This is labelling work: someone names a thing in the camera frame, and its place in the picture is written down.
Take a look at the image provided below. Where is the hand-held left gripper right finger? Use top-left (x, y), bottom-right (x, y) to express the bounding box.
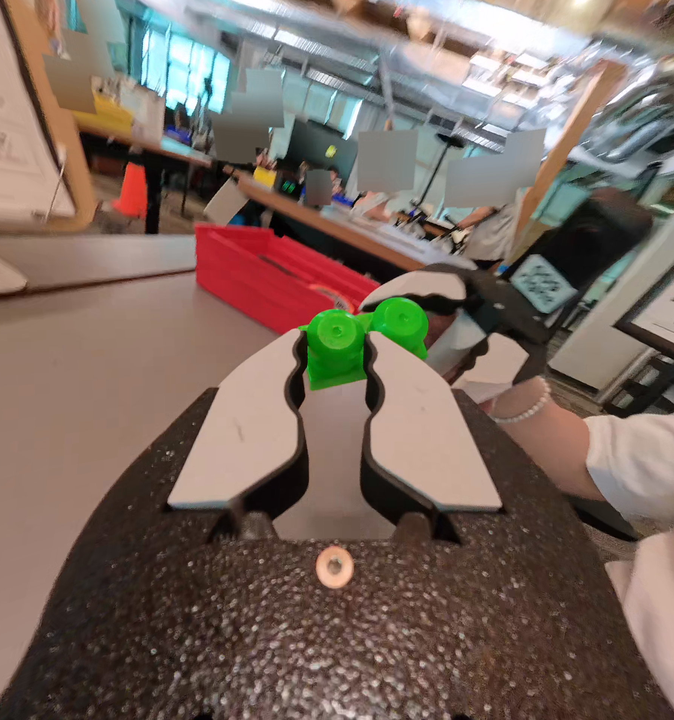
top-left (362, 332), bottom-right (504, 530)

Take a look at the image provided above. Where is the black monitor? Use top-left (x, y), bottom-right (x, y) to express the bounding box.
top-left (287, 118), bottom-right (361, 188)

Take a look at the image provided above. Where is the stack of yellow bins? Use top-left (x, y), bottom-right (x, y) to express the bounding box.
top-left (73, 93), bottom-right (136, 135)

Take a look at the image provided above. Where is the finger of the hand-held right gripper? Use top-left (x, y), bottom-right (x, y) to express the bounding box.
top-left (425, 306), bottom-right (493, 378)
top-left (360, 265), bottom-right (473, 316)

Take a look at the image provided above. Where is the orange traffic cone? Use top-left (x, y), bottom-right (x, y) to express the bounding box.
top-left (112, 163), bottom-right (150, 221)

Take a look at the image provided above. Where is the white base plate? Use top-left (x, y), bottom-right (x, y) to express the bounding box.
top-left (0, 242), bottom-right (30, 300)

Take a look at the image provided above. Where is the white pearl bracelet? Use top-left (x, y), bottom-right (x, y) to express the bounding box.
top-left (489, 377), bottom-right (551, 426)

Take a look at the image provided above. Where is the framed marker sign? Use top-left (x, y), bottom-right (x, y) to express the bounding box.
top-left (613, 253), bottom-right (674, 368)

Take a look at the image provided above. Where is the person's right forearm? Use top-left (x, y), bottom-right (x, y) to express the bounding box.
top-left (506, 388), bottom-right (608, 501)

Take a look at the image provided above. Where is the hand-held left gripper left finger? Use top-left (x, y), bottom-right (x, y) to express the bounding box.
top-left (166, 330), bottom-right (312, 530)

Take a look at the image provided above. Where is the wooden diagonal post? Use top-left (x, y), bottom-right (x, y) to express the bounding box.
top-left (506, 62), bottom-right (631, 272)

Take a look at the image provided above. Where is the silver ventilation duct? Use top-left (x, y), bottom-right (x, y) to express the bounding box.
top-left (191, 0), bottom-right (518, 102)

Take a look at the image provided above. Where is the red plastic bin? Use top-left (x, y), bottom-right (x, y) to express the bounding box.
top-left (195, 223), bottom-right (383, 336)

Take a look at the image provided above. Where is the printed instruction sheet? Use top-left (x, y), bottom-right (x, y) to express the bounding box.
top-left (0, 0), bottom-right (77, 226)

